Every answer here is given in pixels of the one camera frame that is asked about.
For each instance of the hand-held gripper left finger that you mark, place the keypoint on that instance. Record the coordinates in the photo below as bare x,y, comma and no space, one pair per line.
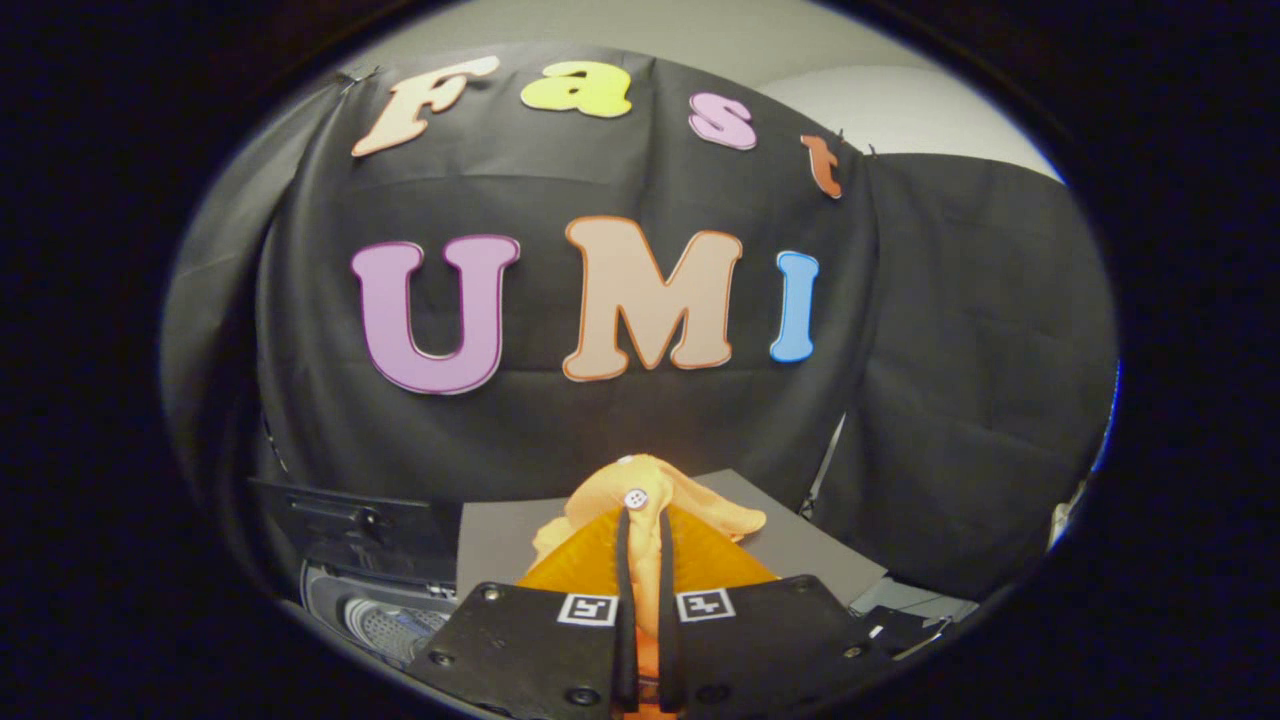
627,620

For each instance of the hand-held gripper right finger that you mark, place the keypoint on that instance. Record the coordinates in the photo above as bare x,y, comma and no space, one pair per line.
668,620

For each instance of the yellow clothing piece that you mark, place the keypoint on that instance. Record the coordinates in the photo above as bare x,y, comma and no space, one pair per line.
650,480

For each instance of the white cabinet with grey top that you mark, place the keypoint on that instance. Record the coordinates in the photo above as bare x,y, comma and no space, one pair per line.
800,550

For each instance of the black backdrop cloth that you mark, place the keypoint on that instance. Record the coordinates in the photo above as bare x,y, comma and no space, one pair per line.
600,420

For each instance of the metal backdrop stand pole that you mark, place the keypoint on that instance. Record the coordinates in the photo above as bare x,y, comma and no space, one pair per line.
822,465

